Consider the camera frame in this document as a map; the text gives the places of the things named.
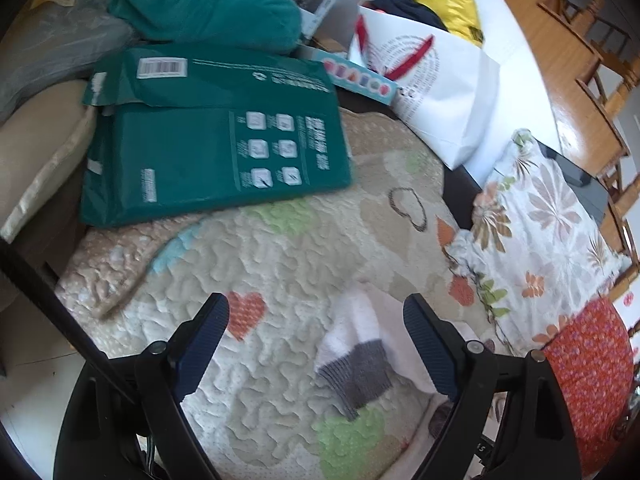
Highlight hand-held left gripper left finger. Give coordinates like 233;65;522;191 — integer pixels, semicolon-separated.
52;292;231;480

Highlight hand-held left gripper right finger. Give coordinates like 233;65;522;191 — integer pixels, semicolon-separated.
402;294;583;480

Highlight white and grey sock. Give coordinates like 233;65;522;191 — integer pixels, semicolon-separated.
315;282;441;421

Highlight quilted heart-print blanket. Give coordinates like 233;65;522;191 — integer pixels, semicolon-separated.
55;109;508;480

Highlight floral print pillow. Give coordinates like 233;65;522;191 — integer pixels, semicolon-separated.
444;130;634;357

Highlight red floral cloth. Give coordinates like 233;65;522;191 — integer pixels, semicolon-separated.
541;297;637;479

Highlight black rod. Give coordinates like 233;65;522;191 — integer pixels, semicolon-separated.
0;242;142;403

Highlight green plastic mailer package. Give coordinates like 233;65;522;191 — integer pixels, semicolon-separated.
79;42;357;229

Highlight black flat device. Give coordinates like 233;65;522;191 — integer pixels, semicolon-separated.
534;140;609;222

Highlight wooden chair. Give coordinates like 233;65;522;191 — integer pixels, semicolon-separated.
596;152;640;267
537;0;634;68
575;56;640;122

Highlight beige satin cushion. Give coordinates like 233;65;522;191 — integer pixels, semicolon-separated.
0;79;99;244

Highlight colourful paint pot box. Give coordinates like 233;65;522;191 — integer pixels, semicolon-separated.
294;42;401;107

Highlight grey pillow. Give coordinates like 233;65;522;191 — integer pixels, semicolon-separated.
0;0;137;122

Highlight teal plush cloth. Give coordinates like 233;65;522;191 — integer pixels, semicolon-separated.
107;0;304;57

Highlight dark navy garment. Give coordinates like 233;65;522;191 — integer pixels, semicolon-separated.
370;0;449;32

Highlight white paper bag red handles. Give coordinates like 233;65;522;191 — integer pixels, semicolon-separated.
346;2;502;171

